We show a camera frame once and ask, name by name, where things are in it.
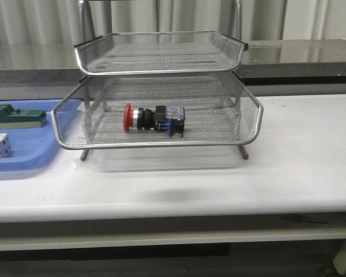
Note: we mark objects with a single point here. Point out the red emergency stop button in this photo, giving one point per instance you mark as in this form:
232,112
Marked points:
169,119

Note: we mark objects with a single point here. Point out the blue plastic tray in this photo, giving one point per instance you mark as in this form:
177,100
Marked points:
31,147

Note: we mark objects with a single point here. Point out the silver mesh tray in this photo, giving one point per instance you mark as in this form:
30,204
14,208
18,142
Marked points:
219,111
159,52

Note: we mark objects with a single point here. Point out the green metal block part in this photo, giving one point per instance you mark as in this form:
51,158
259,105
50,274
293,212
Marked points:
11,118

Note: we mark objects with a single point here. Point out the grey stone counter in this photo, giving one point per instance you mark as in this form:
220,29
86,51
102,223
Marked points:
266,62

